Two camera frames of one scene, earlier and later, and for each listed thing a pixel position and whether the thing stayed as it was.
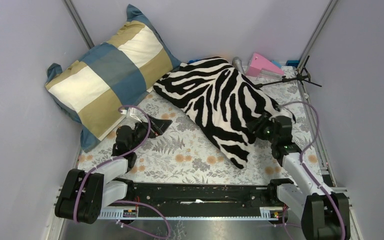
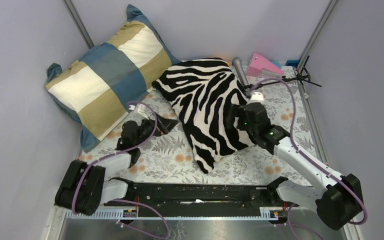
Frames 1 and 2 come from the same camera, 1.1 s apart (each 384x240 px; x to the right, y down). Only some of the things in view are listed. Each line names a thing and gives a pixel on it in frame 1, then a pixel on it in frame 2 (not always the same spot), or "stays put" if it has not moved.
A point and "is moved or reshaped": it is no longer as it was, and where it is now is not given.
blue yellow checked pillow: (112, 76) stays put
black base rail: (196, 195) stays put
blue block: (292, 63) stays put
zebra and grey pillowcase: (224, 101) is moved or reshaped
